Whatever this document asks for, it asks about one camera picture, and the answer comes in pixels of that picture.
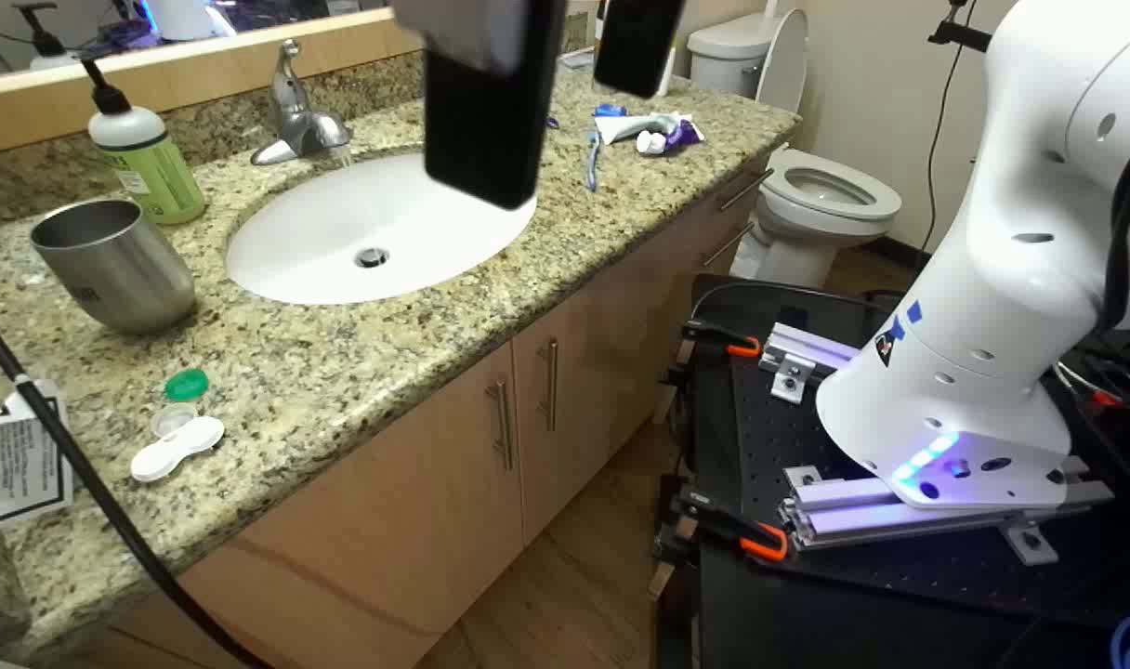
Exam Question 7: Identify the white oval sink basin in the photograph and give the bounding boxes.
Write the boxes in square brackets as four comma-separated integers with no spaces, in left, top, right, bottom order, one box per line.
[222,144,539,310]

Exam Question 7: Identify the thick black cable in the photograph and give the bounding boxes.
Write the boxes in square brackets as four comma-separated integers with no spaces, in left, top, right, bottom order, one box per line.
[0,295,272,669]

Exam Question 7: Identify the orange black clamp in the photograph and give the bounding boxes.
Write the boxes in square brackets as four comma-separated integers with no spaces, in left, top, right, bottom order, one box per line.
[677,316,767,368]
[662,488,796,570]

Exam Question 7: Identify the metal cabinet door handle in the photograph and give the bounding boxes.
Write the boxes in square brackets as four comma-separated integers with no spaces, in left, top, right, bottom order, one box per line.
[485,371,521,476]
[537,336,567,435]

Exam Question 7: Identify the red and black wires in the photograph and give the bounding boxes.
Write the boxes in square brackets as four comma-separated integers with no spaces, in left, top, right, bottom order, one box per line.
[1053,350,1130,421]

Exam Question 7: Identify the white cable tag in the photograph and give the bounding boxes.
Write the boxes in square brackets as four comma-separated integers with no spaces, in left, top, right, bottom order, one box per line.
[0,381,76,534]

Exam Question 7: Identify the long aluminium base rail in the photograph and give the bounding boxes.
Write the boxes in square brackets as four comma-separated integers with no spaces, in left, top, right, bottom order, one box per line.
[782,459,1114,574]

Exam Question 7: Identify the stainless steel cup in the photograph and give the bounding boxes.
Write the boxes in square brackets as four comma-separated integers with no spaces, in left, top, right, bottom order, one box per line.
[25,193,204,338]

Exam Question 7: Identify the white toothpaste tube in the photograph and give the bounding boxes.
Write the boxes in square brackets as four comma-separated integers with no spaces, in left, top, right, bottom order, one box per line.
[594,107,668,149]

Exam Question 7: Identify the white contact lens case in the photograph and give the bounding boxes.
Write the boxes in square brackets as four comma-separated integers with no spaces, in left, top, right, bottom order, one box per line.
[125,412,231,488]

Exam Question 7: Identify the green soap pump bottle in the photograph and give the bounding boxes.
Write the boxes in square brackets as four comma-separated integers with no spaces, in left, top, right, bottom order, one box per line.
[80,53,212,232]

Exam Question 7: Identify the chrome faucet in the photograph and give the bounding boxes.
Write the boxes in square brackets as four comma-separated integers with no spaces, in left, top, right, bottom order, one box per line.
[244,32,358,167]

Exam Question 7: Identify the purple toothpaste tube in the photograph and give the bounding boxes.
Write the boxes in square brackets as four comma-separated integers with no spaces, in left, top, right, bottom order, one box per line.
[633,113,710,161]

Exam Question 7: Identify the wood-framed mirror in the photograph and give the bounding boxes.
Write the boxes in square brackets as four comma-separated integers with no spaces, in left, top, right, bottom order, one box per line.
[0,0,428,161]

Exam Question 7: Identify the green round lid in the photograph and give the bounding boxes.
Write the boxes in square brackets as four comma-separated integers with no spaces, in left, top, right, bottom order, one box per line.
[153,364,212,438]

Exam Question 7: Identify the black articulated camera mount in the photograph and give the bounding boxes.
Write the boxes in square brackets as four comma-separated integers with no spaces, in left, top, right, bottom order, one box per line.
[925,0,995,56]

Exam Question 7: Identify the thin black wall cable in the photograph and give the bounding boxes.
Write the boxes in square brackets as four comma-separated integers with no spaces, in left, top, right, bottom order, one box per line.
[915,46,972,254]

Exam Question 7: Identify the short aluminium rail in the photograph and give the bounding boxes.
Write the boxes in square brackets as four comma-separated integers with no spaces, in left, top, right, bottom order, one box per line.
[757,320,863,408]

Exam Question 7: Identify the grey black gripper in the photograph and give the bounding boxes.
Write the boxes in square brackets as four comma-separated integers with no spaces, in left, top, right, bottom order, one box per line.
[392,0,693,211]

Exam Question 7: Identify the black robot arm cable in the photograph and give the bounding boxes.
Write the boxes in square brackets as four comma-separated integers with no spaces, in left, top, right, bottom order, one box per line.
[1098,154,1130,331]

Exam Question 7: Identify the black robot table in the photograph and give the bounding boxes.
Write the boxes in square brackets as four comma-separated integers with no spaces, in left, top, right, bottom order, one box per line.
[679,272,1130,669]

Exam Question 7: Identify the wooden vanity cabinet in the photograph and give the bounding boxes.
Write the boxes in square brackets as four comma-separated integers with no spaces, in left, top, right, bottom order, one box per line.
[94,154,782,669]

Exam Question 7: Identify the white toilet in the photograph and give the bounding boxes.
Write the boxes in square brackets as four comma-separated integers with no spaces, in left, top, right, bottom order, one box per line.
[684,3,906,291]

